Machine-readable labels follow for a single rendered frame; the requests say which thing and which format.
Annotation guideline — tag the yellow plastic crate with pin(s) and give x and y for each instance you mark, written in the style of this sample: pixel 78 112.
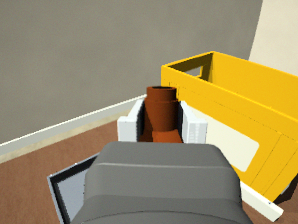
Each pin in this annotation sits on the yellow plastic crate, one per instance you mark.
pixel 260 142

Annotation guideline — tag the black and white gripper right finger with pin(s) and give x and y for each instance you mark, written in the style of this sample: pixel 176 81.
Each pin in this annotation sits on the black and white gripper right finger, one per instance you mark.
pixel 191 128

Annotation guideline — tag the light grey rectangular tray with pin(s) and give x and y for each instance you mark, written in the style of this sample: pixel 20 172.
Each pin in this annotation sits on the light grey rectangular tray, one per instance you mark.
pixel 67 189

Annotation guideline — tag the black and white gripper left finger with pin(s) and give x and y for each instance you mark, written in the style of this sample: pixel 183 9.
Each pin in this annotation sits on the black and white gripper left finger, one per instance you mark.
pixel 130 128

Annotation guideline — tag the brown glass bottle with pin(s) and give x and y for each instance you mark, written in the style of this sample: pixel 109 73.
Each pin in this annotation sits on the brown glass bottle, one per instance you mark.
pixel 161 114

